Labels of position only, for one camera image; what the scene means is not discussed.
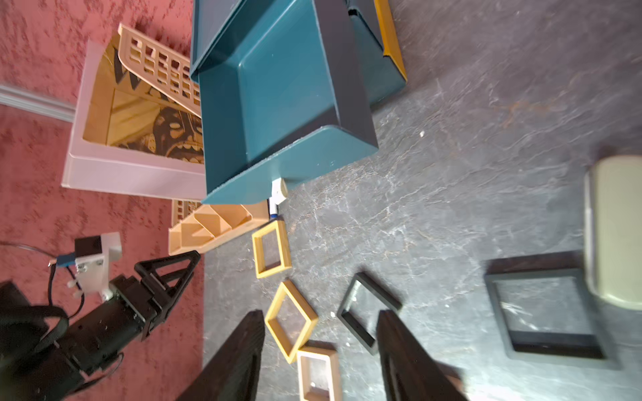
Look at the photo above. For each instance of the black brooch box right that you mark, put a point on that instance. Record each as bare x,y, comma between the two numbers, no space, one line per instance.
546,314

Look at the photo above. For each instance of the blue white marker pen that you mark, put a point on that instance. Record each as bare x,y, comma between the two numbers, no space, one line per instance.
273,209

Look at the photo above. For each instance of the teal drawer cabinet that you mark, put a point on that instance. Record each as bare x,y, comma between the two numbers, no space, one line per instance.
380,58

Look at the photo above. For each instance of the beige green case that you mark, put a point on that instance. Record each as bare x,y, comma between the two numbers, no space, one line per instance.
612,230

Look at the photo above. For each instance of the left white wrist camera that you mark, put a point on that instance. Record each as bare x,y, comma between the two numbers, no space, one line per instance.
93,256

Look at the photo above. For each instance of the teal top drawer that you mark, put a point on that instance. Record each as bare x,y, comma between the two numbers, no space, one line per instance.
282,95

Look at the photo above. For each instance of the yellow brooch box diamond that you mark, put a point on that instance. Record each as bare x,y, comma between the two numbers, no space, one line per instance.
291,320

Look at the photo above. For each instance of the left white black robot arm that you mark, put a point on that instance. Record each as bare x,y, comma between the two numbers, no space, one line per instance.
46,357

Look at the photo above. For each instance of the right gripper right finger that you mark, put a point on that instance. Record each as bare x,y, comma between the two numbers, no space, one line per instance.
408,371

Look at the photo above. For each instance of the yellow brooch box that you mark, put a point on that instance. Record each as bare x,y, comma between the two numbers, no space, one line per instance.
271,249

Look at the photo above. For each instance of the black brooch box diamond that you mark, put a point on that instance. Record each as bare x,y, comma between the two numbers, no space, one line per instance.
360,307

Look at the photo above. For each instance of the pink folder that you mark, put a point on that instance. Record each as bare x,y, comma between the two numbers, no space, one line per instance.
102,168

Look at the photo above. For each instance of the pink brooch box left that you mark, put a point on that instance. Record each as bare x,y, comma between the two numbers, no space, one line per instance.
319,375

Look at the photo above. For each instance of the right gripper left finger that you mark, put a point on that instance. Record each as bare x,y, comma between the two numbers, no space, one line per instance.
233,372

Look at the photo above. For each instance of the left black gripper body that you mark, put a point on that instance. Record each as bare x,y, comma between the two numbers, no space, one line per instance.
145,297

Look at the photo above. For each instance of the tan plastic file organizer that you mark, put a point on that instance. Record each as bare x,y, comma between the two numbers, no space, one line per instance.
134,106

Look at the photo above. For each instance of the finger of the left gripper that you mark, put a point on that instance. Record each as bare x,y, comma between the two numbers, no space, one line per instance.
166,279

